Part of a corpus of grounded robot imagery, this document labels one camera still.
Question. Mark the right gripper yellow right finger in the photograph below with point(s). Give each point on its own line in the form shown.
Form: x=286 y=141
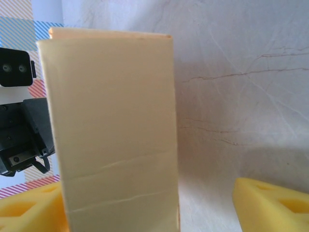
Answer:
x=260 y=207

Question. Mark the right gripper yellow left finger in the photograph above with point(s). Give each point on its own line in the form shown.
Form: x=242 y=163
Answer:
x=31 y=207

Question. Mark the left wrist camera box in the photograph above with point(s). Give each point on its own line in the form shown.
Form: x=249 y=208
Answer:
x=14 y=67

